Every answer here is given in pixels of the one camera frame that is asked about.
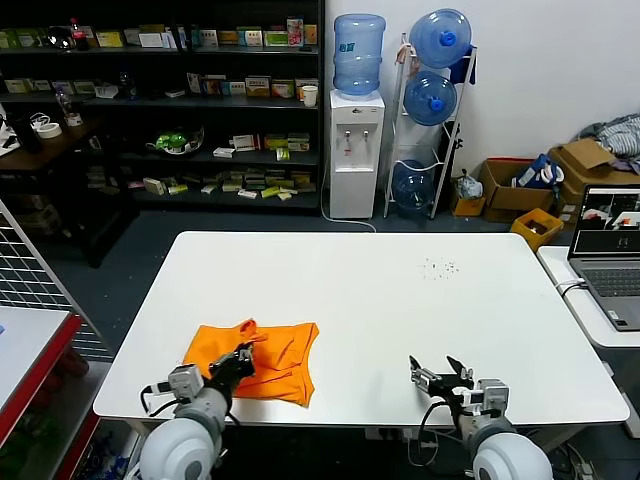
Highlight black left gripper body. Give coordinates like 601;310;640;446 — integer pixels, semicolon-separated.
208;352;256;390

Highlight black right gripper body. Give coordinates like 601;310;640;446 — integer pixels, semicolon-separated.
432;374;476;409

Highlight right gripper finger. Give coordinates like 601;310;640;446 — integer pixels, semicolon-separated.
446;355;475;385
409;355;444;396

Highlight orange t-shirt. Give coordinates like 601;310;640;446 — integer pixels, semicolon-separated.
182;318;320;408

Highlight pile of grey-blue clothes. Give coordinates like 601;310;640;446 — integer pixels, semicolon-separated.
575;113;640;176

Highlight scattered dark crumbs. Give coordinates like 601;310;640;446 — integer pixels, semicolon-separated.
419;257;461;281

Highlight large white table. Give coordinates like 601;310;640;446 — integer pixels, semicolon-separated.
92;229;631;476

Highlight small white side table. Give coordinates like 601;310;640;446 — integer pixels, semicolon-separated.
536;244;640;436

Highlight yellow plastic bin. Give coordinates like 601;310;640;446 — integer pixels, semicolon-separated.
509;207;565;251

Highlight small cardboard box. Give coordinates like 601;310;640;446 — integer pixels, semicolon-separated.
449;193;487;217

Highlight grey laptop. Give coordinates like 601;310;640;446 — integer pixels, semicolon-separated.
568;184;640;331

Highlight open red-rimmed cardboard box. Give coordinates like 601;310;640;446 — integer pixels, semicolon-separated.
479;158;557;223

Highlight grey plastic bag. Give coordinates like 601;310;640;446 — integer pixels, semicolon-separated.
453;169;484;198

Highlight white water dispenser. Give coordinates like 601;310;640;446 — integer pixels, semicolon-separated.
329;89;386;220

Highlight green items in clear bowl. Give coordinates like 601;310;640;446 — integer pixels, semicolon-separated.
145;127;205;158

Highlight black slim leaning stand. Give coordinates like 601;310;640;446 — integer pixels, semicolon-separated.
438;119;463;190

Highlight cardboard box with raised flap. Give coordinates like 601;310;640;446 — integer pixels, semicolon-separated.
548;138;640;221

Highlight white box with yellow band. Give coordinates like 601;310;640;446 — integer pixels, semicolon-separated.
244;74;272;98

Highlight black shelving unit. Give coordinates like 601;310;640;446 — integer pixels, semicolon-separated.
0;0;325;217

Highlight dark brown desk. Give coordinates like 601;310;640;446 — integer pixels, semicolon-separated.
0;116;105;266

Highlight black cylinder cup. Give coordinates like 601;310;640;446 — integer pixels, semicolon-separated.
15;116;43;154

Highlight blue water jug with label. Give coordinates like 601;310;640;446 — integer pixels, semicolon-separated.
333;13;387;97

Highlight clear plastic bottle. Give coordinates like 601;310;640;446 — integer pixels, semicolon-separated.
53;81;76;120

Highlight cola bottle with red cap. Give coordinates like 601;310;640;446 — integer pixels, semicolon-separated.
68;17;90;52

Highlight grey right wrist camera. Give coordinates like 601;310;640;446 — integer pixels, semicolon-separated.
462;378;510;416

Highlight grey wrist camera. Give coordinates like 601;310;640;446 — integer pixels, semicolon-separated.
462;378;510;416
168;364;204;400

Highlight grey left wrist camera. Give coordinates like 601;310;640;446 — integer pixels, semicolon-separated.
168;364;204;400

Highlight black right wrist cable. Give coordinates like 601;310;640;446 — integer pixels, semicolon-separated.
418;399;452;467

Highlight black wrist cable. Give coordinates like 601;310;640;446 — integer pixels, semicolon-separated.
139;382;177;417
418;399;452;467

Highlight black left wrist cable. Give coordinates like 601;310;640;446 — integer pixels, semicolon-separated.
139;382;177;417

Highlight white dispenser hose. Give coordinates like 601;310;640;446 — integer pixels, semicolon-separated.
320;164;378;234

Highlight blue bag with white handles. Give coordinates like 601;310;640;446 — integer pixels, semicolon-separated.
515;153;567;188

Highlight white wire grid panel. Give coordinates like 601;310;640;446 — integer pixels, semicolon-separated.
0;198;109;360

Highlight white wire jug rack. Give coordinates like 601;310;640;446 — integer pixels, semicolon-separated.
383;31;478;220

